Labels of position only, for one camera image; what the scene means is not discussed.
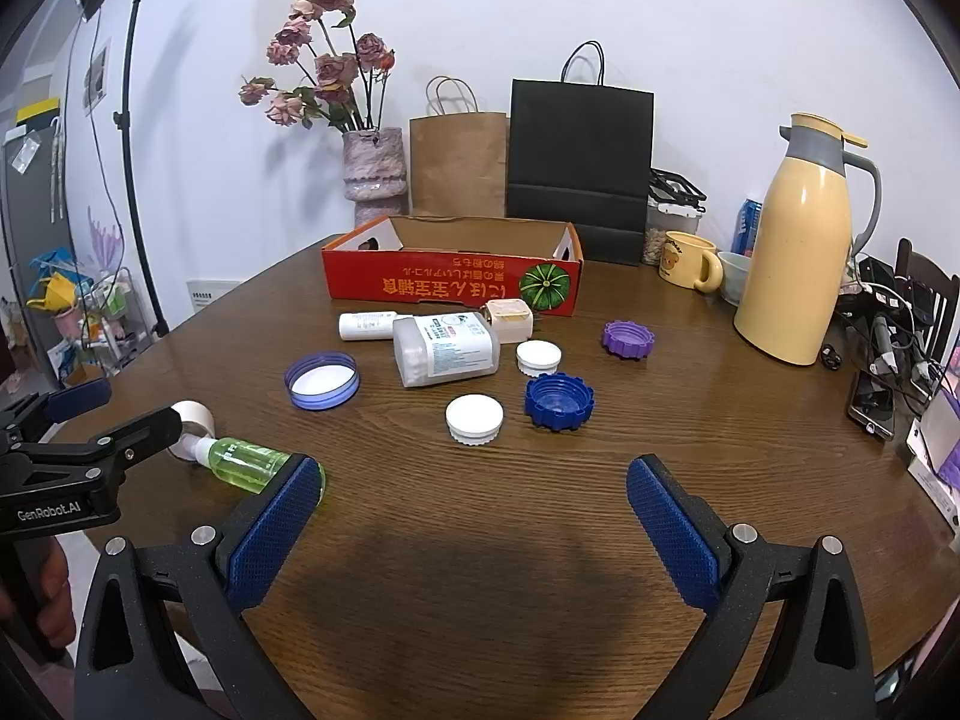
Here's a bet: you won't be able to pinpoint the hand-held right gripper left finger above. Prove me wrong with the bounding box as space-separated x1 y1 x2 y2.
73 454 325 720

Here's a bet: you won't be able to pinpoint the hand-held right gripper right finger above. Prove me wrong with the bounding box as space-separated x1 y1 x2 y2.
627 454 877 720

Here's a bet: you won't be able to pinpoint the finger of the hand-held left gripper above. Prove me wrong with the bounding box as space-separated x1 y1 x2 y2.
0 377 113 458
22 405 185 471

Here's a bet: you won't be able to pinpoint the green spray bottle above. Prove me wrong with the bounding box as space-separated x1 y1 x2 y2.
168 400 327 505

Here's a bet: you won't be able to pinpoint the purple ring lid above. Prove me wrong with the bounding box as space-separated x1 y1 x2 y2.
284 352 361 412

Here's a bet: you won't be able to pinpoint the blue ribbed cap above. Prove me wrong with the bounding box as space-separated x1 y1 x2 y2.
524 373 596 432

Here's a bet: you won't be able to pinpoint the purple ribbed cap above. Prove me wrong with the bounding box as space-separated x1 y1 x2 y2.
602 320 655 362

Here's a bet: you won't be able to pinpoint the small white ribbed cap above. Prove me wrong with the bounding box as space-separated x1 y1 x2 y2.
515 340 563 378

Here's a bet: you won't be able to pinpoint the white tube bottle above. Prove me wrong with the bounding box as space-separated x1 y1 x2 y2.
338 310 400 343

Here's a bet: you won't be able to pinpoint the wide white ribbed cap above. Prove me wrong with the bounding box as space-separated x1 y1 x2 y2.
445 394 505 448

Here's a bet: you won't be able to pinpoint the translucent white plastic bottle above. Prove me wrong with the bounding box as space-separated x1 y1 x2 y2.
393 313 501 389

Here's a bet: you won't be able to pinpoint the beige square plug box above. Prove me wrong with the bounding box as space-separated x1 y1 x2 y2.
484 298 535 346

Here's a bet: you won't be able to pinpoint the red cardboard box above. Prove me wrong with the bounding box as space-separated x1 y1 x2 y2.
321 214 584 316

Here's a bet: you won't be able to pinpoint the person's left hand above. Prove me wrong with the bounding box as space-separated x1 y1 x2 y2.
34 538 78 647

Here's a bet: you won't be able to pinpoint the blue and yellow bags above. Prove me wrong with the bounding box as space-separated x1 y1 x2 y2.
26 247 85 316

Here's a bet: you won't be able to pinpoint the grey fridge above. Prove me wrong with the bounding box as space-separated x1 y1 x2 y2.
0 120 76 391

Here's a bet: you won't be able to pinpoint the black smartphone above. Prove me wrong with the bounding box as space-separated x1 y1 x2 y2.
847 371 897 440

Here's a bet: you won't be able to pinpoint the black light stand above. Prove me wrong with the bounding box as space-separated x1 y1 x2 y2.
112 0 170 338

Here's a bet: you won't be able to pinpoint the white cup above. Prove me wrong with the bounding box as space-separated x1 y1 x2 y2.
716 250 753 306

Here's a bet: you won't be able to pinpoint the yellow bear mug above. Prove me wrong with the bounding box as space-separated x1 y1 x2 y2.
658 231 724 293

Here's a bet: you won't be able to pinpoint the white and purple box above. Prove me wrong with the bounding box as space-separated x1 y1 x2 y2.
907 390 960 533

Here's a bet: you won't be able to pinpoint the yellow thermos jug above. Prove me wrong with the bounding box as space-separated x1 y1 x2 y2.
733 113 883 367

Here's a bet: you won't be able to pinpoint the blue drink can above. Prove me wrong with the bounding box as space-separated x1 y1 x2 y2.
730 199 764 256

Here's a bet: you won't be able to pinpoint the clear container with black lid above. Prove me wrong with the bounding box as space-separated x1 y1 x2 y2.
642 167 707 266

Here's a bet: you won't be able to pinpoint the pink textured vase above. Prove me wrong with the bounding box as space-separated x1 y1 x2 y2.
342 127 410 227

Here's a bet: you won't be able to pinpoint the dark wooden chair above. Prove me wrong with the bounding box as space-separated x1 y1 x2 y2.
894 238 960 361

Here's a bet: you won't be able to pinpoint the black paper bag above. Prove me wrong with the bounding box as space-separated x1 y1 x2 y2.
506 40 655 266

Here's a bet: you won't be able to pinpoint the dried pink roses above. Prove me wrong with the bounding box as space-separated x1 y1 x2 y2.
238 0 396 133

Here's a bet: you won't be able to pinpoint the brown paper bag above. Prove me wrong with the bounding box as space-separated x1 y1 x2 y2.
409 76 511 220

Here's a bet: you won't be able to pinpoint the wire storage cart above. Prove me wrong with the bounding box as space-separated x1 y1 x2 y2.
75 268 155 376

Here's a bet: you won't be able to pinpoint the power strip with cables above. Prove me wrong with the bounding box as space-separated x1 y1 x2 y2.
832 255 947 391

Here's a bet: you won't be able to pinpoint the wall picture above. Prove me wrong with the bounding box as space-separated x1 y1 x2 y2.
82 45 113 117

